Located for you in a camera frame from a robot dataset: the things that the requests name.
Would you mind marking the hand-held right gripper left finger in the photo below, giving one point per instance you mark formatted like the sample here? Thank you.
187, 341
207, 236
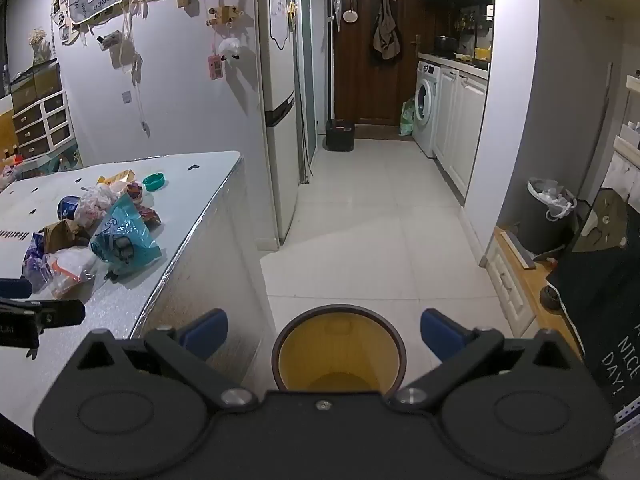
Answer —
205, 335

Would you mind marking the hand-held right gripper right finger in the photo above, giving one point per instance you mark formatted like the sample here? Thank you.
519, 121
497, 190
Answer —
442, 337

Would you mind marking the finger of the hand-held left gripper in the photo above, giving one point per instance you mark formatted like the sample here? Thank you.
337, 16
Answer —
60, 313
15, 288

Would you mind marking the clear bag with orange strip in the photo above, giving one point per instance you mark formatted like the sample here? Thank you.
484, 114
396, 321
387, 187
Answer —
70, 270

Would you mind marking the brown paper wrapper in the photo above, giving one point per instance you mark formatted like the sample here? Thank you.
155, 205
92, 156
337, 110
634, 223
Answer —
62, 235

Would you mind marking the blue round container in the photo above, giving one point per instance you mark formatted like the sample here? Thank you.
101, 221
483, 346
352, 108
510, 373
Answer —
67, 207

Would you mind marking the yellow bin with brown rim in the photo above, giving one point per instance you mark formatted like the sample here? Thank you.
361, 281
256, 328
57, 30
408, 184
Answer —
300, 360

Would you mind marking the teal plastic bag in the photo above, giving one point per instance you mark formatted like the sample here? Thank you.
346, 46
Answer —
125, 230

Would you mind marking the pink and white plastic bag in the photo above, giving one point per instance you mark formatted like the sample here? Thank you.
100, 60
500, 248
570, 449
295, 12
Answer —
95, 205

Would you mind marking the dark red snack wrapper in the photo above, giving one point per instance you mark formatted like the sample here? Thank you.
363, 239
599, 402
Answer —
149, 216

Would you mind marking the yellow packet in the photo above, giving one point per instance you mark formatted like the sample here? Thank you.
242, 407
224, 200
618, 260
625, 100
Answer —
116, 178

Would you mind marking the teal bottle cap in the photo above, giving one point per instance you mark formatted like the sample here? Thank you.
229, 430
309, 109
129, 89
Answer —
154, 182

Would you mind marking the grey trash can white liner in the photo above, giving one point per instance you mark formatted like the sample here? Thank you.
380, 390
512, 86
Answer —
545, 225

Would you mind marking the low white cabinet wooden top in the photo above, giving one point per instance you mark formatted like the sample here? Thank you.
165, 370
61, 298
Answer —
515, 285

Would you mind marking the dark round object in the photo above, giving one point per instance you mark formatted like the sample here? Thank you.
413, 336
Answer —
551, 297

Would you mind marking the grey board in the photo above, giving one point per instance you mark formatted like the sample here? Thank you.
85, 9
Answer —
517, 247

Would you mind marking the white drawer cabinet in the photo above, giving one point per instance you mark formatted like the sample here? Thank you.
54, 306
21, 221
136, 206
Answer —
42, 125

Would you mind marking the glass display case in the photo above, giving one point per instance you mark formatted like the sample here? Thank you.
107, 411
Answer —
37, 82

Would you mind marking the refrigerator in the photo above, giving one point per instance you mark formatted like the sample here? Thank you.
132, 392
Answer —
277, 135

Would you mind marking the white kitchen cabinets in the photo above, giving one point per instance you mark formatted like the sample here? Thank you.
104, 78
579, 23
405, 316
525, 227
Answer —
460, 125

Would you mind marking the green bag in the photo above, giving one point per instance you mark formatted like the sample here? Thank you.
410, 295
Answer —
406, 117

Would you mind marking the black floor bin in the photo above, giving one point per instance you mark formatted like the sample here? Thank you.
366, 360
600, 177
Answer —
340, 136

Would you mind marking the white washing machine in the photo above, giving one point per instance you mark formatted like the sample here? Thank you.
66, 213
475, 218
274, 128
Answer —
427, 110

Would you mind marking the vase of dried flowers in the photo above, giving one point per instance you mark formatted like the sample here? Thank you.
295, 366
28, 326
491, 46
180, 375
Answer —
39, 45

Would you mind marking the white shelf unit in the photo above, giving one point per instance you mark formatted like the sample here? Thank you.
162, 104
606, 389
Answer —
625, 150

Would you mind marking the brown wooden door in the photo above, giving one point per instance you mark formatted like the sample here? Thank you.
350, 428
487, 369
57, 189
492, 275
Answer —
360, 80

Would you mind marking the yellow kitchen container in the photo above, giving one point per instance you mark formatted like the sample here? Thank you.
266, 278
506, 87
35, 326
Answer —
483, 53

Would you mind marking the white plush toy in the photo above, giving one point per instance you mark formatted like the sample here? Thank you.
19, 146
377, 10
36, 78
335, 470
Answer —
230, 48

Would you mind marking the black pot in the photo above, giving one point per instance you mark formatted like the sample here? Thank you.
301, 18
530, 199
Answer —
444, 44

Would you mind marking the hanging cloth bag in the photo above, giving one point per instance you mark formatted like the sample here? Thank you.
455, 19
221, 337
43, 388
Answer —
386, 35

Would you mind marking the hanging round white utensil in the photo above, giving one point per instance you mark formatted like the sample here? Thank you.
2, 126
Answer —
349, 15

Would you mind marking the white wall socket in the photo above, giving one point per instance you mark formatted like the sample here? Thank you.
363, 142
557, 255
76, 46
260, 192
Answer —
127, 96

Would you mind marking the pink wall ornament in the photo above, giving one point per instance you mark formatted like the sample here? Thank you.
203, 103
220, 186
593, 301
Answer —
215, 67

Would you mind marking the wooden wall ornament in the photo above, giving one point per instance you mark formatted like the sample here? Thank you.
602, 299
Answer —
225, 14

